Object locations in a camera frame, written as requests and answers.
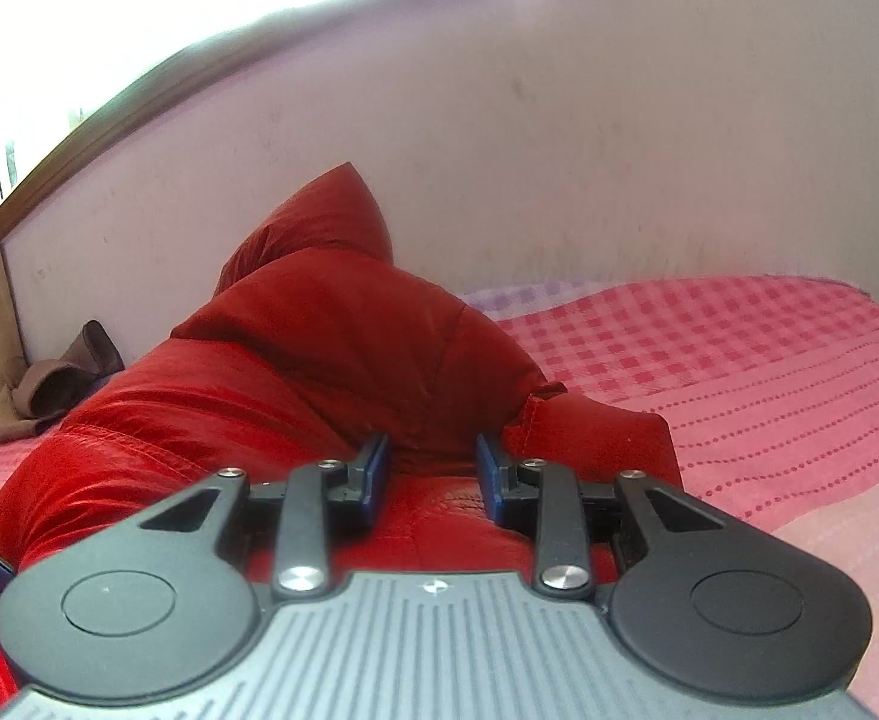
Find red puffer down coat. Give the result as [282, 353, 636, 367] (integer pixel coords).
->
[0, 161, 685, 720]

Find brown folded blanket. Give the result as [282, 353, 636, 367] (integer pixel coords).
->
[0, 320, 125, 444]

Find pink checkered bed sheet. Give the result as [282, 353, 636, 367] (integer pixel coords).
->
[0, 278, 879, 715]

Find brown wooden window frame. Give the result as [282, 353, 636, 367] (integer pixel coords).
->
[0, 0, 637, 242]

